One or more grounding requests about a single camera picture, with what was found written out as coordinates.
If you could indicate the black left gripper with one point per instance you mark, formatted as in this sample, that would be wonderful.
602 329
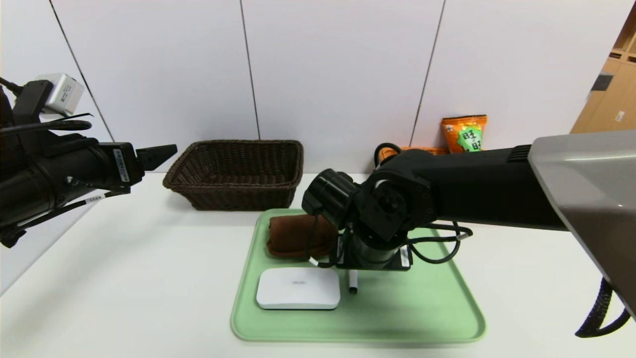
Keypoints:
124 165

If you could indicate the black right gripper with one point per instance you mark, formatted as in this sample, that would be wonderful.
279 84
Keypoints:
400 259

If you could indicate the white marker pen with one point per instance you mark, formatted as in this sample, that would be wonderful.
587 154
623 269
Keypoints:
353 281

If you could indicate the white rounded router box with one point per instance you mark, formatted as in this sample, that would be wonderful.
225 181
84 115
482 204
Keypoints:
298 288

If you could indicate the orange snack bag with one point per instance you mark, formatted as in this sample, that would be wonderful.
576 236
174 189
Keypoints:
464 136

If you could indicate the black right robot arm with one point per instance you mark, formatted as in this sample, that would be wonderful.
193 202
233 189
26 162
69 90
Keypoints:
477 184

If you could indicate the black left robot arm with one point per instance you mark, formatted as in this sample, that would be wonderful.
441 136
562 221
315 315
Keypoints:
44 184

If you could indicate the dark brown wicker basket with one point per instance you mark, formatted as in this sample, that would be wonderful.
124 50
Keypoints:
238 199

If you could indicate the orange wicker basket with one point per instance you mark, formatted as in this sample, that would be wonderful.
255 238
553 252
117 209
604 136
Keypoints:
422 149

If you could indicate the light green plastic tray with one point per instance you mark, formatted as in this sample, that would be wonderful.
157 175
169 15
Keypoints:
422 308

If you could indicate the brown folded towel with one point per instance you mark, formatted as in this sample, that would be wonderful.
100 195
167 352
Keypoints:
288 238

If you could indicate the wooden cabinet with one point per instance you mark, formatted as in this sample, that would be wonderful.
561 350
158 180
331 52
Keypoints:
611 99

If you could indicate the small dark grey box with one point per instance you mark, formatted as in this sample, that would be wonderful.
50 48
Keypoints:
601 82

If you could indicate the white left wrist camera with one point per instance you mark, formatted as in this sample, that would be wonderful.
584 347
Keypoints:
62 94

